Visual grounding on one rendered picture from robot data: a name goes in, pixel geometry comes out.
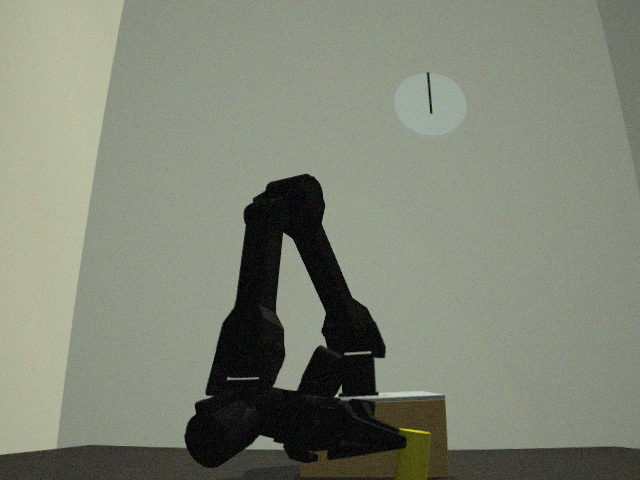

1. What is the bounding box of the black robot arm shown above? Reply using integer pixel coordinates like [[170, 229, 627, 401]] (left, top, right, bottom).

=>
[[185, 174, 386, 468]]

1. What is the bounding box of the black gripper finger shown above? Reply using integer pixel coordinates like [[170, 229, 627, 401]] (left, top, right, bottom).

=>
[[327, 400, 407, 460], [358, 401, 399, 434]]

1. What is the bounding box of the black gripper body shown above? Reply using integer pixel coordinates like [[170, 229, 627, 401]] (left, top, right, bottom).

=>
[[268, 390, 375, 463]]

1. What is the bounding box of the yellow cylinder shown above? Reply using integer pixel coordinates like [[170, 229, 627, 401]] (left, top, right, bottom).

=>
[[394, 429, 431, 480]]

